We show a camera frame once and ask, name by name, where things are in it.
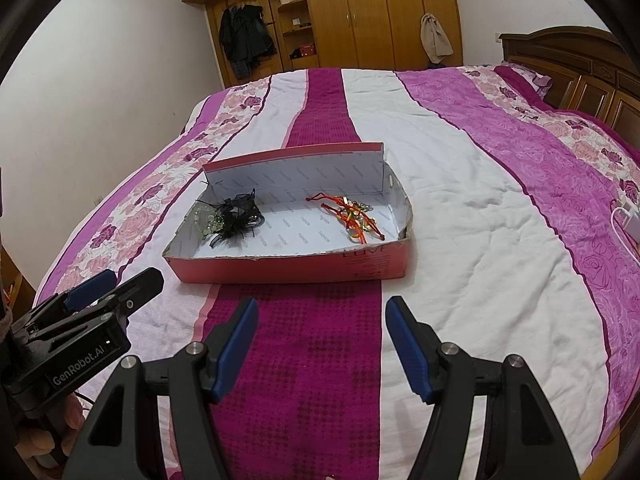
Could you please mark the purple floral pillow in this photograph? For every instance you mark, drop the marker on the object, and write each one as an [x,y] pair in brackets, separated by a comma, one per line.
[525,80]

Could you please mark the green bead jewelry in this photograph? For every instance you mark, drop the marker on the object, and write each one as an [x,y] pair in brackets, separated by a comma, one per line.
[207,223]

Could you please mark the pink cardboard box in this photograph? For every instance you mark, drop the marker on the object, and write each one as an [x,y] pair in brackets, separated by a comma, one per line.
[300,266]

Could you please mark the wooden bed headboard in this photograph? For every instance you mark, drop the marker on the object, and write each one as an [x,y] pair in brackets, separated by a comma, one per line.
[575,75]

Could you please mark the floral striped bedspread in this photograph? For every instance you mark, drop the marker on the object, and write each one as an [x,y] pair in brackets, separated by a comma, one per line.
[500,210]

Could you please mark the beige hanging garment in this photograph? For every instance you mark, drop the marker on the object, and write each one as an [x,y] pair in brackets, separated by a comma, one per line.
[436,37]

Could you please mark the red shelf item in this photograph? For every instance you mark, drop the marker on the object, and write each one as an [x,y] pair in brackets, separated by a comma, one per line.
[307,51]

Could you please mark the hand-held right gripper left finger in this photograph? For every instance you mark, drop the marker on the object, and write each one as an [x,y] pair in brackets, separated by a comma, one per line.
[235,345]

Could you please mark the person's left hand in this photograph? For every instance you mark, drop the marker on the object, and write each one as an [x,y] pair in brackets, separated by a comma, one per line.
[35,444]

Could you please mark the wooden wardrobe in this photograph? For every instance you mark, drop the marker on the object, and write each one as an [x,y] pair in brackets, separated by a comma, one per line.
[370,10]

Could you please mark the dark hanging coats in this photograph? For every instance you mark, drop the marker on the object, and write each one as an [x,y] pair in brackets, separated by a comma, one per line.
[245,40]

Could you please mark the gold clasp jewelry piece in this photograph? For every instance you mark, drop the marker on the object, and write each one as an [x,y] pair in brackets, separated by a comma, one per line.
[372,230]

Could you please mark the black feather pearl hair accessory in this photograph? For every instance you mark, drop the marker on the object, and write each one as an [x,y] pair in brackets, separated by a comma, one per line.
[235,215]

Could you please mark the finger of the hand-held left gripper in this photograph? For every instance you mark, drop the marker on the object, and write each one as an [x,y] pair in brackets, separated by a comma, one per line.
[140,285]
[92,285]

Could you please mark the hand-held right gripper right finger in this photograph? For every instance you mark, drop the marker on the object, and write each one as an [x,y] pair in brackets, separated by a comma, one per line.
[407,345]

